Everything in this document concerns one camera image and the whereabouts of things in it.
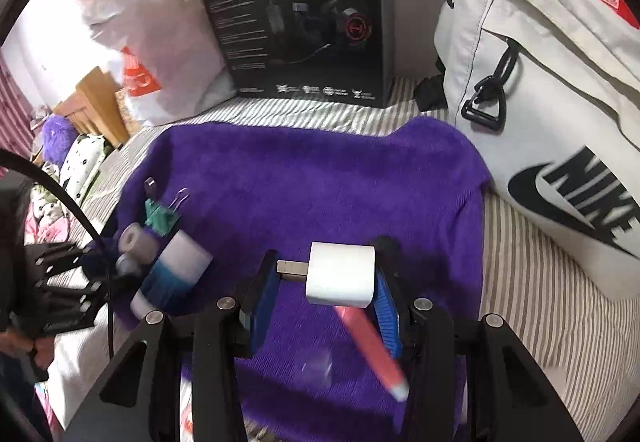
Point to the purple plush toy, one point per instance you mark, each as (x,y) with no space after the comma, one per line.
(58,135)

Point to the newspaper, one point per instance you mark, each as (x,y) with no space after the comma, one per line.
(203,415)

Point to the purple towel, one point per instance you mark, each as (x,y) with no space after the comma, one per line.
(259,188)

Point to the blue white bottle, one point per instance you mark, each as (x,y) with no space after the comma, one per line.
(180,266)

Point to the clear plastic cap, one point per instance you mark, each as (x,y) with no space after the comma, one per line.
(316,369)

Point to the white USB charger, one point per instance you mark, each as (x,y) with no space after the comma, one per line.
(334,274)

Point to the patterned small book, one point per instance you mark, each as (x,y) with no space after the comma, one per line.
(131,124)

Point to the white Miniso plastic bag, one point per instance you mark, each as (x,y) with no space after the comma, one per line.
(172,67)

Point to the white tape roll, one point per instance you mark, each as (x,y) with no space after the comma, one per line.
(137,243)

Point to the green binder clip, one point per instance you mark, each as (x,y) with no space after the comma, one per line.
(161,219)

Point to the black headset box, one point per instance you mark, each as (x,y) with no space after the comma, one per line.
(335,50)

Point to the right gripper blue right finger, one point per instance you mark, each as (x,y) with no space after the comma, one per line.
(390,300)

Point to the small white cap plug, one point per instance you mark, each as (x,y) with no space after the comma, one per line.
(127,266)

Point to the person's left hand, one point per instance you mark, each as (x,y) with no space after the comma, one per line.
(14,343)

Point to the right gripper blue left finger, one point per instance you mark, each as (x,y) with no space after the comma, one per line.
(257,297)

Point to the wooden furniture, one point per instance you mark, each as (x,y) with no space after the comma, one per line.
(93,110)

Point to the grey Nike waist bag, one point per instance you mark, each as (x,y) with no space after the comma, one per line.
(548,92)

